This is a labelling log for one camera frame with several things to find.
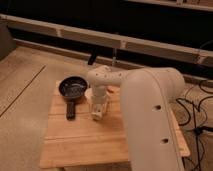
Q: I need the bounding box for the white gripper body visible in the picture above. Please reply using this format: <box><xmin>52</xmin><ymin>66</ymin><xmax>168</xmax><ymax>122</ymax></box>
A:
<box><xmin>92</xmin><ymin>86</ymin><xmax>107</xmax><ymax>104</ymax></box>

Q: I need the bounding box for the white plastic bottle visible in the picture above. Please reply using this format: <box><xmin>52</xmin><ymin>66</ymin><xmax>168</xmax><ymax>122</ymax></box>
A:
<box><xmin>91</xmin><ymin>102</ymin><xmax>108</xmax><ymax>121</ymax></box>

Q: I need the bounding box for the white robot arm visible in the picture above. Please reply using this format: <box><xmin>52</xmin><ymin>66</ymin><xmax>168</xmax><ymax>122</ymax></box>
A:
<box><xmin>86</xmin><ymin>66</ymin><xmax>185</xmax><ymax>171</ymax></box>

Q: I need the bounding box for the black ceramic bowl pan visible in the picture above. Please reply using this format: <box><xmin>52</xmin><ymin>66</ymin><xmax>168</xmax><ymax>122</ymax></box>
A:
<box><xmin>59</xmin><ymin>76</ymin><xmax>87</xmax><ymax>120</ymax></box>

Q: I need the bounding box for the orange carrot toy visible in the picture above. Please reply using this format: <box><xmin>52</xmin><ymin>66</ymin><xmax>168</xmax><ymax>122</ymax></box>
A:
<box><xmin>107</xmin><ymin>86</ymin><xmax>119</xmax><ymax>92</ymax></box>

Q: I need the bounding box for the black stand foot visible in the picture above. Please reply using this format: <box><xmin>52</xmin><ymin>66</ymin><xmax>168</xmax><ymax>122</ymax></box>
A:
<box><xmin>87</xmin><ymin>53</ymin><xmax>98</xmax><ymax>65</ymax></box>

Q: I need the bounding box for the wooden board table top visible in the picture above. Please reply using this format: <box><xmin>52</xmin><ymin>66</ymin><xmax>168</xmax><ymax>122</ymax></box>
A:
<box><xmin>40</xmin><ymin>90</ymin><xmax>190</xmax><ymax>168</ymax></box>

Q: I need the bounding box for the metal rail frame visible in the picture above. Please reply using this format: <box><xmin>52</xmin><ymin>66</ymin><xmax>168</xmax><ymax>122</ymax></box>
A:
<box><xmin>0</xmin><ymin>13</ymin><xmax>213</xmax><ymax>67</ymax></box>

